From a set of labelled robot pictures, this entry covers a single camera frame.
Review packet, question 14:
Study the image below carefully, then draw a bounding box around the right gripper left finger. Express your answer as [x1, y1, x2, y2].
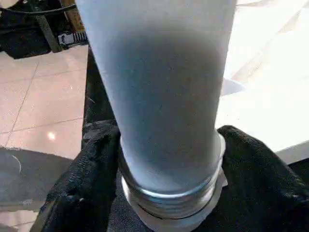
[30, 121, 127, 232]

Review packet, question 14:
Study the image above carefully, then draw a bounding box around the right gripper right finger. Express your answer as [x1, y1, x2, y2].
[193, 125, 309, 232]

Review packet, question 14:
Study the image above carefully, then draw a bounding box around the white plastic table top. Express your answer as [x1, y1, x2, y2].
[214, 0, 309, 166]

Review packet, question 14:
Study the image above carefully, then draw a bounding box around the white plastic table leg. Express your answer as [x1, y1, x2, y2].
[74, 0, 238, 232]

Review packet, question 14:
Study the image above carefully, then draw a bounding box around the black work mat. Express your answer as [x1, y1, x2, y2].
[81, 44, 121, 133]

